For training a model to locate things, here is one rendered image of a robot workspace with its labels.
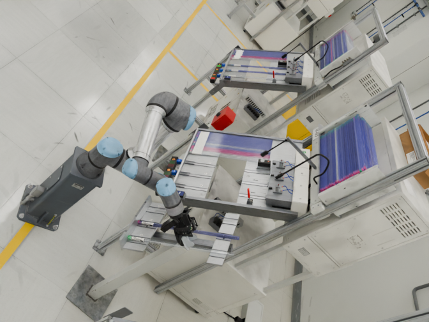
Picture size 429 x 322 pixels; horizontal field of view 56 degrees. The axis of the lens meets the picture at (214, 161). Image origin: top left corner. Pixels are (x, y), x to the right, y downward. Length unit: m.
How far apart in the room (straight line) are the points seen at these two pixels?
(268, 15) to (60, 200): 4.89
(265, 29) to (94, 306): 5.06
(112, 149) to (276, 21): 4.88
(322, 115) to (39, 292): 2.44
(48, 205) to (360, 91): 2.40
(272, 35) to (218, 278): 4.70
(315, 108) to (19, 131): 2.23
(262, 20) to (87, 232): 4.72
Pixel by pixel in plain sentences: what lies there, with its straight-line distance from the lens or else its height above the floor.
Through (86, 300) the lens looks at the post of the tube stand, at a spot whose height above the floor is 0.01.
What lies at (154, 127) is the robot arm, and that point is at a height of 1.12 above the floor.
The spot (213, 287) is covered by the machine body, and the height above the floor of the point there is 0.36.
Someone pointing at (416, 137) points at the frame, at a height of 1.89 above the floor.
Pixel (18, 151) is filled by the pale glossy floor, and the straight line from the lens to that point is 2.81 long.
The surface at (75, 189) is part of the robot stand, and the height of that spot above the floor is 0.42.
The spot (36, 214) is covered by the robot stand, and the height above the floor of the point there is 0.05.
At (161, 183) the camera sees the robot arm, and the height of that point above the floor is 1.12.
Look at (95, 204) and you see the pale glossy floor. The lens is 2.89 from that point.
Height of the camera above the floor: 2.20
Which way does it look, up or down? 33 degrees down
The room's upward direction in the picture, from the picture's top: 56 degrees clockwise
